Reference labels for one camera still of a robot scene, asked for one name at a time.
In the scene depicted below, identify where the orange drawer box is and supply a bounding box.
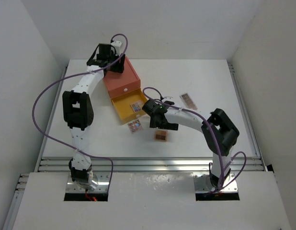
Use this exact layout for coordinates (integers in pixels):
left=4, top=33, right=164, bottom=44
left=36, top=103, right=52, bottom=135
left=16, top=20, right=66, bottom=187
left=103, top=57, right=141, bottom=99

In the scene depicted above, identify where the yellow drawer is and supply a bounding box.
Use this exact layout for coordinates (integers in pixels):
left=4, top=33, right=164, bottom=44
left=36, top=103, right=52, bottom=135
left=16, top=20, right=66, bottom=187
left=111, top=88, right=147, bottom=124

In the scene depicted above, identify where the colourful eyeshadow palette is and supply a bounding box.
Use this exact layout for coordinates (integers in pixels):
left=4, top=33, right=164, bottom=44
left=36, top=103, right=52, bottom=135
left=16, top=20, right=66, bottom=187
left=130, top=101, right=144, bottom=113

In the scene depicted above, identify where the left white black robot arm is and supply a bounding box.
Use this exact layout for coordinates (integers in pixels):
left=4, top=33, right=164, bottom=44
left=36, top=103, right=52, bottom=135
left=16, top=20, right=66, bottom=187
left=62, top=40, right=125, bottom=192

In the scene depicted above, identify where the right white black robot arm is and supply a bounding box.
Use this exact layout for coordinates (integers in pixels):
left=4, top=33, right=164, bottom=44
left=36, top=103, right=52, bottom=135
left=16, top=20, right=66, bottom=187
left=142, top=99, right=239, bottom=189

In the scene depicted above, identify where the brown quad eyeshadow palette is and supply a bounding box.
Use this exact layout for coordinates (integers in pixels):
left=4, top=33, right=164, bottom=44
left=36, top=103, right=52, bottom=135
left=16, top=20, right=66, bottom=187
left=154, top=130, right=168, bottom=142

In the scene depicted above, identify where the round-pan eyeshadow palette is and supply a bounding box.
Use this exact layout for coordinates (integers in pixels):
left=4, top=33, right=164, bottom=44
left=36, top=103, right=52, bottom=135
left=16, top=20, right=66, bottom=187
left=127, top=119, right=143, bottom=134

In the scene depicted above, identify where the long brown eyeshadow palette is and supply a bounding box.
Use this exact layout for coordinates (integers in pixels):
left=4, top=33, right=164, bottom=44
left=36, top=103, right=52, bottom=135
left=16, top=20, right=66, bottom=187
left=180, top=93, right=198, bottom=110

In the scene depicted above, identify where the white front cover panel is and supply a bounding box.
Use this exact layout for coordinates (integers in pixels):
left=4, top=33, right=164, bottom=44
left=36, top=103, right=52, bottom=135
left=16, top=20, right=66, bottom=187
left=13, top=172, right=290, bottom=230

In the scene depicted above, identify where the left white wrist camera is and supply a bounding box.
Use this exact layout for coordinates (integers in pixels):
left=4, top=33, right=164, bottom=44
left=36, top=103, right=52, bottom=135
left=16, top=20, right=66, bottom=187
left=110, top=41, right=123, bottom=56

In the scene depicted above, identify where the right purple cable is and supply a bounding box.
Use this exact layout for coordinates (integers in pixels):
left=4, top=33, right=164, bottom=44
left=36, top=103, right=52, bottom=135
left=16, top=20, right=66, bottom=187
left=142, top=86, right=247, bottom=194

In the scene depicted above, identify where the purple cable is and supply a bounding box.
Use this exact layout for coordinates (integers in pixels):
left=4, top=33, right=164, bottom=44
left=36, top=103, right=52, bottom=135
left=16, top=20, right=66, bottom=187
left=32, top=34, right=129, bottom=192
left=142, top=86, right=247, bottom=194

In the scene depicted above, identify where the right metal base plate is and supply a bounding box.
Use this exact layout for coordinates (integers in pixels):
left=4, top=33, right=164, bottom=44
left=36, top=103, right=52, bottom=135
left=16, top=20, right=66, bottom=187
left=193, top=172, right=238, bottom=194

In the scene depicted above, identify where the metal base plate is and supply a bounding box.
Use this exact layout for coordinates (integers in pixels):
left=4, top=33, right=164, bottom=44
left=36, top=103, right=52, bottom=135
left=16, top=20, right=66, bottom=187
left=193, top=172, right=238, bottom=194
left=66, top=172, right=110, bottom=194

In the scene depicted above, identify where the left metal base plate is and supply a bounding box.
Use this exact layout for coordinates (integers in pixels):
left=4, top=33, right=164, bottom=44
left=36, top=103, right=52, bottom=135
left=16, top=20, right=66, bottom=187
left=66, top=172, right=110, bottom=194

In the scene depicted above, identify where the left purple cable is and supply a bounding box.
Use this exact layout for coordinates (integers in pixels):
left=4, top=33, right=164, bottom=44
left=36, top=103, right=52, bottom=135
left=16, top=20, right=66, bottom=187
left=32, top=34, right=129, bottom=192

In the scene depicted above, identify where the aluminium rail frame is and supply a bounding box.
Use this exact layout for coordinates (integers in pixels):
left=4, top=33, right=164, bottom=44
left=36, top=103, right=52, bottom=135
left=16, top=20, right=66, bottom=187
left=1, top=63, right=274, bottom=230

